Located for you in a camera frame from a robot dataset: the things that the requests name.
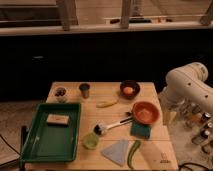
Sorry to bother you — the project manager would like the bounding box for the yellow banana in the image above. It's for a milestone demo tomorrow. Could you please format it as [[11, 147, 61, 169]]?
[[96, 99, 118, 108]]

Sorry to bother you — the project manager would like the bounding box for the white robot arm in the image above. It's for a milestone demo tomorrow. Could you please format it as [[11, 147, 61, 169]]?
[[159, 62, 213, 114]]

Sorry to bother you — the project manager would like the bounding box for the grey metal cup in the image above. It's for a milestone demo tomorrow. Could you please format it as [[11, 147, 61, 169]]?
[[79, 83, 90, 99]]

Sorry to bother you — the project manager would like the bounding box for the white cup with dark contents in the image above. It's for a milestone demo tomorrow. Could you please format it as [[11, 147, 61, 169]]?
[[53, 87, 67, 103]]

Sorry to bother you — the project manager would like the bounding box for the green plastic cup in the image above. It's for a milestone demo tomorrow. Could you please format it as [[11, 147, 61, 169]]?
[[83, 133, 99, 149]]

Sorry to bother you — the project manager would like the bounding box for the orange egg-shaped ball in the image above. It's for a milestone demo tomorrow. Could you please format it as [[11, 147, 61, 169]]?
[[123, 87, 133, 94]]

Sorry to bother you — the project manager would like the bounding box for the dark brown bowl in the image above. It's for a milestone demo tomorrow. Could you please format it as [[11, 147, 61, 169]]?
[[120, 80, 140, 99]]

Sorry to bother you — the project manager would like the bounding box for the orange bowl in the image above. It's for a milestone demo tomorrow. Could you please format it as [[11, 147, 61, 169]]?
[[132, 101, 160, 125]]

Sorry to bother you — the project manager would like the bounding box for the teal green sponge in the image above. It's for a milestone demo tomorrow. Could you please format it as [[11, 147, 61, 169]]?
[[130, 121, 151, 139]]

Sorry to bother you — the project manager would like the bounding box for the tan sponge block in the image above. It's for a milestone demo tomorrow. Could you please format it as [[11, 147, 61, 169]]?
[[46, 114, 69, 125]]

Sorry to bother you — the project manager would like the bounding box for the green chili pepper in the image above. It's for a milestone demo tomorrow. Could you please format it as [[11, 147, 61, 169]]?
[[127, 140, 141, 170]]

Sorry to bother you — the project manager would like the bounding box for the blue-grey folded cloth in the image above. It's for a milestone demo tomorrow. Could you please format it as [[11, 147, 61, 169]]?
[[101, 140, 129, 166]]

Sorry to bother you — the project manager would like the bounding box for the green plastic tray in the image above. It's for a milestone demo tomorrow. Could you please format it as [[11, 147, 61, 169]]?
[[21, 103, 81, 163]]

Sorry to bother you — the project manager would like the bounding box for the dark bottle with white cap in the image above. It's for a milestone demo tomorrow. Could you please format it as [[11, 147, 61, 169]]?
[[192, 130, 210, 145]]

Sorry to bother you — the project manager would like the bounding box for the white-handled black brush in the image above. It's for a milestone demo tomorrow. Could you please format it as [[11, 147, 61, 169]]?
[[93, 117, 133, 135]]

